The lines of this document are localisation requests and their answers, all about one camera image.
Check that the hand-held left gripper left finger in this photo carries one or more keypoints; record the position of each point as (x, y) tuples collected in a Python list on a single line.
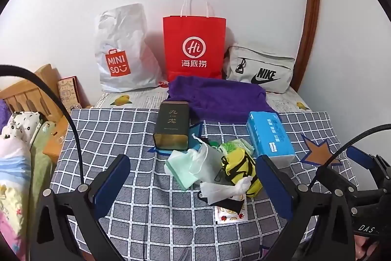
[(113, 184)]

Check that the brown wooden door frame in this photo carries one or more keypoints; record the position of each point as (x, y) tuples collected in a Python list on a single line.
[(311, 19)]

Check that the wooden bed headboard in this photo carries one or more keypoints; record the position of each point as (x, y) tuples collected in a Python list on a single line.
[(27, 89)]

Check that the newspaper print sheet yellow birds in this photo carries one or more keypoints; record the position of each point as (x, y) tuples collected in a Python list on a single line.
[(143, 99)]

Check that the green cloth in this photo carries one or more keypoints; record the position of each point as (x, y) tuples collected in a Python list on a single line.
[(39, 154)]

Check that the red paper bag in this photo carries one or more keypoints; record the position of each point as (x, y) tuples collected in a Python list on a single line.
[(195, 31)]

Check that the purple plush item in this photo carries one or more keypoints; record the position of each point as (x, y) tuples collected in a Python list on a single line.
[(3, 111)]

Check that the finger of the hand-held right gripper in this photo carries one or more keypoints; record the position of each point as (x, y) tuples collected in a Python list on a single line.
[(333, 179), (356, 154)]

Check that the light green tissue packet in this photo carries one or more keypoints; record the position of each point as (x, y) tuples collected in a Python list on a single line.
[(235, 144)]

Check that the white pillow with black spots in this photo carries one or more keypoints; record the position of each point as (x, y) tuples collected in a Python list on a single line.
[(18, 123)]

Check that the white plastic shopping bag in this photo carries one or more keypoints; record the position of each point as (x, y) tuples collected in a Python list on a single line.
[(122, 34)]

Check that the light green face mask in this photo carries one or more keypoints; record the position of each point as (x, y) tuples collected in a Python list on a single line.
[(180, 169)]

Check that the person's right hand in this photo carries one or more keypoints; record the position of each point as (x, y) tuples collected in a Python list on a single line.
[(368, 250)]

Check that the grey checked cloth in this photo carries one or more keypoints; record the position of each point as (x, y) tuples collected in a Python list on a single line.
[(152, 218)]

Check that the fruit print small packet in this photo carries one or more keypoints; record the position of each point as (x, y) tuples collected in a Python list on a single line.
[(229, 215)]

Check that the dark green tin box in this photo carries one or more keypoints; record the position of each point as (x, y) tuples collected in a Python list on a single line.
[(171, 126)]

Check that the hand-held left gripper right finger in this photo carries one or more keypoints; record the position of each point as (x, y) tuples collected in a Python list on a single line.
[(275, 187)]

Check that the blue tissue pack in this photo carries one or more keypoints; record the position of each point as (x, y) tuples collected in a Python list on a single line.
[(268, 135)]

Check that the beige fabric pouch black logo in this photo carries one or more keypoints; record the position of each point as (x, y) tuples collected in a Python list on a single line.
[(268, 60)]

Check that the purple towel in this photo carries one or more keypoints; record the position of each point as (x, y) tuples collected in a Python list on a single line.
[(220, 99)]

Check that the colourful printed quilt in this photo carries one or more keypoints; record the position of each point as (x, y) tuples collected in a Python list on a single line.
[(12, 187)]

